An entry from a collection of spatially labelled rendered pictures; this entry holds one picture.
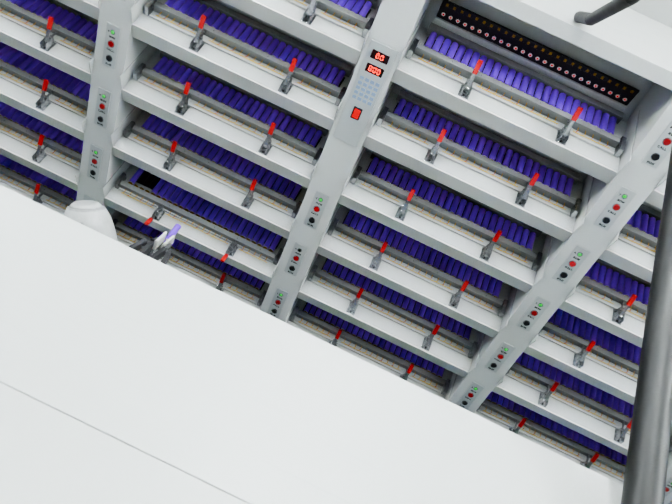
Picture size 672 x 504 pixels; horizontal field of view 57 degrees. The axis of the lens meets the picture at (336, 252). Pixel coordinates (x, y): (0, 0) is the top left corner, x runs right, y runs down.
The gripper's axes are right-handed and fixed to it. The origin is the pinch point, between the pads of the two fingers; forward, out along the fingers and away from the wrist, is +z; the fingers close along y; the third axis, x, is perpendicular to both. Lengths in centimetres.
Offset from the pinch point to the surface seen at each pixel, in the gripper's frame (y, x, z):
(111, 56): 34, -39, 14
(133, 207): 20.1, 7.8, 22.0
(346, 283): -53, 2, 27
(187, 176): 5.5, -12.1, 19.9
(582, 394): -138, 2, 29
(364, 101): -36, -59, 11
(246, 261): -20.6, 7.7, 22.0
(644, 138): -100, -80, 9
